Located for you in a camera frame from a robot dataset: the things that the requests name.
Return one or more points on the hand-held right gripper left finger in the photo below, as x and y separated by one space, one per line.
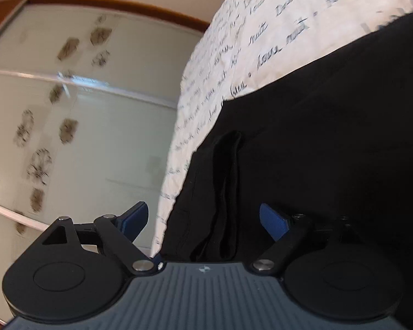
136 218

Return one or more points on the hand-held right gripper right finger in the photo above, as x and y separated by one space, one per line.
273 221

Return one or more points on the black pants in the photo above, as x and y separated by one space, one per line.
330 127

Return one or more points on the white script-printed bed sheet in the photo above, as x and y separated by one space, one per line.
261 34

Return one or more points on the wooden wardrobe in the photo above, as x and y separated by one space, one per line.
106 5

